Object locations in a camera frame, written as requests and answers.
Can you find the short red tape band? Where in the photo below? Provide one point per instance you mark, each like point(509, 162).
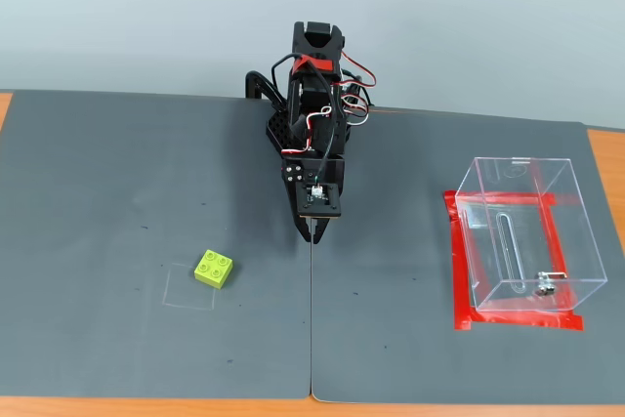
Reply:
point(320, 64)

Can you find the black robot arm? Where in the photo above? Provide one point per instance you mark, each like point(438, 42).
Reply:
point(312, 95)

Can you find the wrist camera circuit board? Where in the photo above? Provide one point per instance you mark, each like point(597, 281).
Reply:
point(327, 204)

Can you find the black table clamp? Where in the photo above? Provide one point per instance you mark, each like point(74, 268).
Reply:
point(251, 82)

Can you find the red tape strip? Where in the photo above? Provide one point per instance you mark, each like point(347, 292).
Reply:
point(512, 320)
point(451, 197)
point(549, 241)
point(459, 280)

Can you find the green lego block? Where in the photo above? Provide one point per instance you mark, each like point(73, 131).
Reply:
point(214, 268)

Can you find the silver metal box latch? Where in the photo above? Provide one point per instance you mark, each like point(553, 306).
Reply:
point(546, 285)

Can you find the grey foam mat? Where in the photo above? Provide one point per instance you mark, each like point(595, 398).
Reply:
point(122, 217)
point(390, 265)

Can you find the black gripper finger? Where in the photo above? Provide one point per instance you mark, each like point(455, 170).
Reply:
point(319, 229)
point(304, 229)

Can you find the transparent acrylic box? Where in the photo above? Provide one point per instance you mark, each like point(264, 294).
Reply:
point(527, 241)

